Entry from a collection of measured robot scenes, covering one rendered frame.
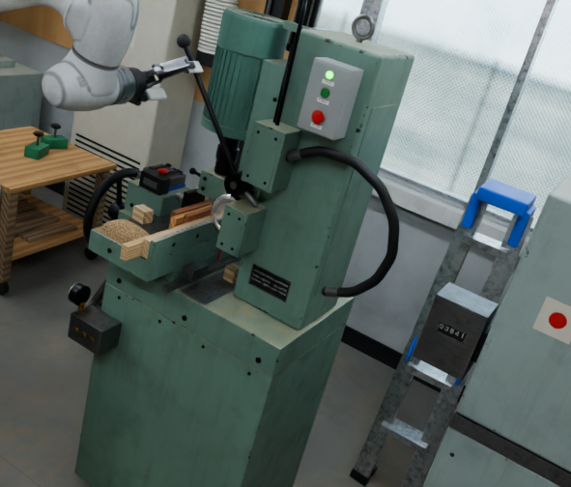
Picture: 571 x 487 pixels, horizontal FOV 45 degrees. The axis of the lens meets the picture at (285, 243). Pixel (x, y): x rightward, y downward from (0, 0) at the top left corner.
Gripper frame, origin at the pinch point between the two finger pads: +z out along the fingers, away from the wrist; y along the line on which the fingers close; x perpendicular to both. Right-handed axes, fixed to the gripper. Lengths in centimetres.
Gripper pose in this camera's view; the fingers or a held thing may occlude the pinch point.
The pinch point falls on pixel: (179, 80)
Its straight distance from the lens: 182.4
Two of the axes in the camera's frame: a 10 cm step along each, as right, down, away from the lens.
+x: -4.3, -9.0, 0.1
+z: 5.1, -2.3, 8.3
